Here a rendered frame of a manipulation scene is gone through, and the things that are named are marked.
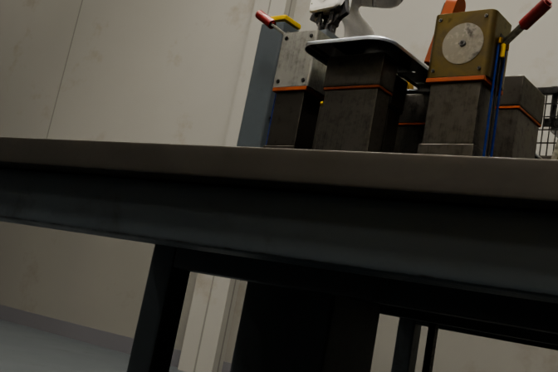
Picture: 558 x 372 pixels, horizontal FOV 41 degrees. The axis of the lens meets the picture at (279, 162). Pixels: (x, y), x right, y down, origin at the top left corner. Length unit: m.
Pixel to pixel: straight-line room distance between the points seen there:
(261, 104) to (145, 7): 5.29
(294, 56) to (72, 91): 5.77
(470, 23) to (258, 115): 0.54
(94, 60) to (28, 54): 1.00
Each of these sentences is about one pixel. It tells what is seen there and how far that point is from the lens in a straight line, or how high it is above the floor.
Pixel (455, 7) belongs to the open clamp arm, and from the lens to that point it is 1.34.
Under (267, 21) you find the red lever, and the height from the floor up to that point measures 1.10.
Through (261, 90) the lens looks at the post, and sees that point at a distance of 1.63.
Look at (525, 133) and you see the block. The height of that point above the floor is 0.93.
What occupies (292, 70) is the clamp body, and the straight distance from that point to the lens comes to 1.46.
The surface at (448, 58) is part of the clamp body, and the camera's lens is 1.28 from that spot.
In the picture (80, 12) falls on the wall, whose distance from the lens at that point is 7.52.
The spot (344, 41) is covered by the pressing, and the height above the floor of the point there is 1.00.
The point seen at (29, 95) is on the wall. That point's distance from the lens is 7.64.
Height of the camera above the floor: 0.52
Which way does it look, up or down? 11 degrees up
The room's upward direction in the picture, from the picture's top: 11 degrees clockwise
